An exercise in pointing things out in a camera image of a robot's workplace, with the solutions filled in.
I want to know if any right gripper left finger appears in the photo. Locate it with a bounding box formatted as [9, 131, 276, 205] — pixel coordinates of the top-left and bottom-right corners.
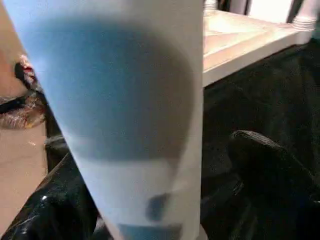
[0, 150, 101, 240]

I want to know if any red white cloth pile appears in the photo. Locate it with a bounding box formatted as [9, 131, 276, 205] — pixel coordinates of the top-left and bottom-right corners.
[14, 55, 39, 92]

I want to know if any black table mat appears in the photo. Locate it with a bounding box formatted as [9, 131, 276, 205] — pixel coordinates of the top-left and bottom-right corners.
[44, 39, 320, 240]

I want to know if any white plastic table leg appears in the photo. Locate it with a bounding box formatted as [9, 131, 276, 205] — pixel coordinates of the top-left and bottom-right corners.
[2, 0, 206, 240]
[291, 0, 319, 32]
[203, 0, 219, 15]

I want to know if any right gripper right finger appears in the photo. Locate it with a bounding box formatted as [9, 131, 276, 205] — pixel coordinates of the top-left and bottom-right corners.
[201, 129, 320, 240]

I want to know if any white plastic table top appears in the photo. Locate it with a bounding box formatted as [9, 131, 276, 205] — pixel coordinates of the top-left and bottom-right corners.
[202, 9, 315, 88]

